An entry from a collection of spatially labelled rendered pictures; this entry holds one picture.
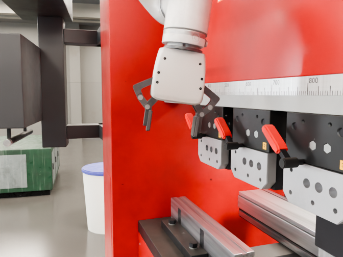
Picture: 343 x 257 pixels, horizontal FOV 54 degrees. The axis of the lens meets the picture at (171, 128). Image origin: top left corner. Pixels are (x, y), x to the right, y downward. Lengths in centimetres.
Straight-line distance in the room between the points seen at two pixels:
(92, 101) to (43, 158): 624
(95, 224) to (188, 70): 300
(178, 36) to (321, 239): 44
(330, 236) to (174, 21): 46
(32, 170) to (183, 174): 366
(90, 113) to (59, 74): 913
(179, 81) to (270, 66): 19
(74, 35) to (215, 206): 109
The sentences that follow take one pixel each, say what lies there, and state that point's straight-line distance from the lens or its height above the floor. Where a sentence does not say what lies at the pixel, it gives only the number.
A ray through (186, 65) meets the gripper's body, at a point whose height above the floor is 143.
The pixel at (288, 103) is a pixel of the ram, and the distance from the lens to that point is 65.
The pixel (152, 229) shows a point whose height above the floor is 87.
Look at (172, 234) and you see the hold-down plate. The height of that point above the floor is 90.
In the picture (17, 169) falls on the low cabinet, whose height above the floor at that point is 39.
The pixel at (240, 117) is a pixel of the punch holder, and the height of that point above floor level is 132.
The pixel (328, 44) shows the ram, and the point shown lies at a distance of 59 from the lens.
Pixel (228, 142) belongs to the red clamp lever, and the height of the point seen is 126.
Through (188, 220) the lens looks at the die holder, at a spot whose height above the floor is 95.
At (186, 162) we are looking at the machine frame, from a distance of 139.
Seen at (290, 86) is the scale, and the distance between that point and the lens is 65.
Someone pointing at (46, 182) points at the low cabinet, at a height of 18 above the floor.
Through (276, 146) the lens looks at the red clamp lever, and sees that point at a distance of 62.
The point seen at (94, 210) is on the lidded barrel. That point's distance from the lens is 348.
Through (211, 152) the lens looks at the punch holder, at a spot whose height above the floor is 121.
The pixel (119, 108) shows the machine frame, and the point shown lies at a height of 132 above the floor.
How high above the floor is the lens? 137
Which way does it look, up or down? 6 degrees down
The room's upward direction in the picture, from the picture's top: straight up
